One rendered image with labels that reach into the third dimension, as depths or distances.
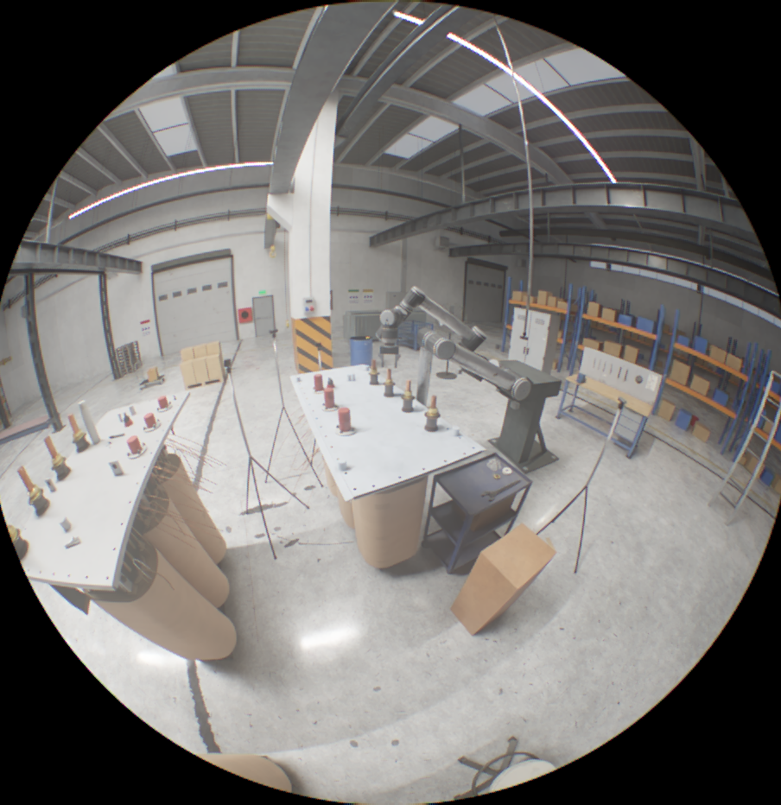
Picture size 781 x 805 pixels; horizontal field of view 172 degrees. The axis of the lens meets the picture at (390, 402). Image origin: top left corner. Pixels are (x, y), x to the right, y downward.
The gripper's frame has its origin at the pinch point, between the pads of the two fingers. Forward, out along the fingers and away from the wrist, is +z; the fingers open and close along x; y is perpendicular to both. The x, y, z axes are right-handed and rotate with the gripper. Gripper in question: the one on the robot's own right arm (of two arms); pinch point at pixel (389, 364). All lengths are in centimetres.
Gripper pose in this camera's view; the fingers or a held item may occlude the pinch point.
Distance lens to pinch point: 184.9
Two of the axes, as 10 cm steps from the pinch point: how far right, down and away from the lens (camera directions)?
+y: -1.3, 4.2, -9.0
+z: -0.1, 9.1, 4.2
